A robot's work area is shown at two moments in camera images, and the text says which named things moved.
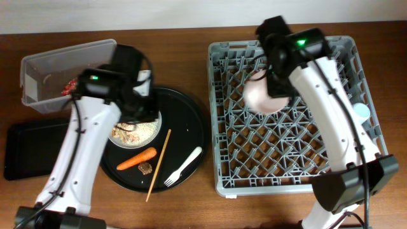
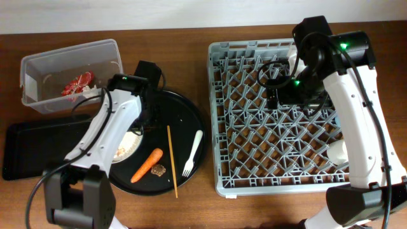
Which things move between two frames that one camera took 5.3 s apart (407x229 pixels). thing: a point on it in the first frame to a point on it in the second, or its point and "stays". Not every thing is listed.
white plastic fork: (175, 177) to (190, 163)
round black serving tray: (184, 155) stays
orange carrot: (148, 154) to (152, 159)
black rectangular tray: (32, 147) stays
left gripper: (153, 116) to (157, 119)
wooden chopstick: (159, 166) to (173, 161)
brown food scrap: (145, 167) to (158, 169)
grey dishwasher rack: (255, 153) stays
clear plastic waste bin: (45, 76) stays
